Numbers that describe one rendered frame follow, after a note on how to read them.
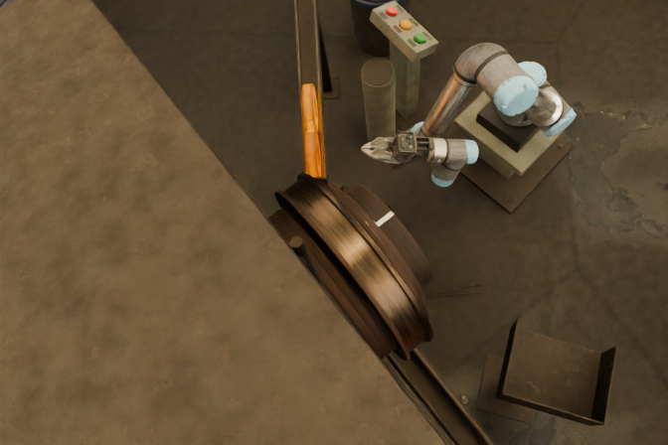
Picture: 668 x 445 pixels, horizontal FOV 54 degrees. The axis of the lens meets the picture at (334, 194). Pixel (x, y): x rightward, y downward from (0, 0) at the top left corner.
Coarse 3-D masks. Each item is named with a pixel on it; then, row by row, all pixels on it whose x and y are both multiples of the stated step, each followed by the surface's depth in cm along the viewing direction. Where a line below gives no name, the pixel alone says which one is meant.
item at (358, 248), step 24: (288, 192) 141; (312, 192) 135; (312, 216) 131; (336, 216) 129; (336, 240) 127; (360, 240) 127; (360, 264) 126; (384, 264) 126; (384, 288) 126; (408, 288) 127; (408, 312) 129; (408, 336) 133; (432, 336) 138
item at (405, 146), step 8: (400, 136) 198; (408, 136) 198; (392, 144) 204; (400, 144) 197; (408, 144) 198; (416, 144) 198; (424, 144) 200; (432, 144) 200; (392, 152) 204; (400, 152) 196; (408, 152) 197; (416, 152) 197; (424, 152) 203; (432, 152) 201; (400, 160) 202; (408, 160) 204; (424, 160) 204
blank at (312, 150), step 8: (304, 136) 199; (312, 136) 198; (304, 144) 197; (312, 144) 197; (312, 152) 196; (312, 160) 196; (320, 160) 210; (312, 168) 197; (320, 168) 207; (312, 176) 200; (320, 176) 205
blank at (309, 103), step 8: (304, 88) 202; (312, 88) 203; (304, 96) 201; (312, 96) 201; (304, 104) 200; (312, 104) 200; (304, 112) 200; (312, 112) 200; (304, 120) 202; (312, 120) 202; (312, 128) 204
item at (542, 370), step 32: (512, 352) 187; (544, 352) 187; (576, 352) 187; (608, 352) 180; (512, 384) 184; (544, 384) 184; (576, 384) 184; (608, 384) 172; (512, 416) 237; (576, 416) 171
